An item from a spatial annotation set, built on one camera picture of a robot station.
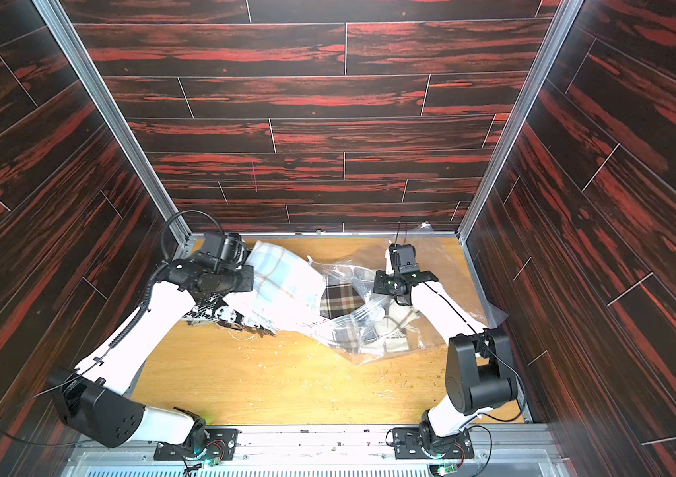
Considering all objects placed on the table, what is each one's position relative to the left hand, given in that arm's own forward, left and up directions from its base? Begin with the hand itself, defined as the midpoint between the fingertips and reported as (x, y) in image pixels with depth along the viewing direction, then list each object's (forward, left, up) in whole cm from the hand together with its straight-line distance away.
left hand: (252, 277), depth 80 cm
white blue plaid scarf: (+1, -9, -8) cm, 12 cm away
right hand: (+8, -39, -10) cm, 41 cm away
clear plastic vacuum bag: (-7, -32, -14) cm, 36 cm away
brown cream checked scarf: (+4, -24, -20) cm, 32 cm away
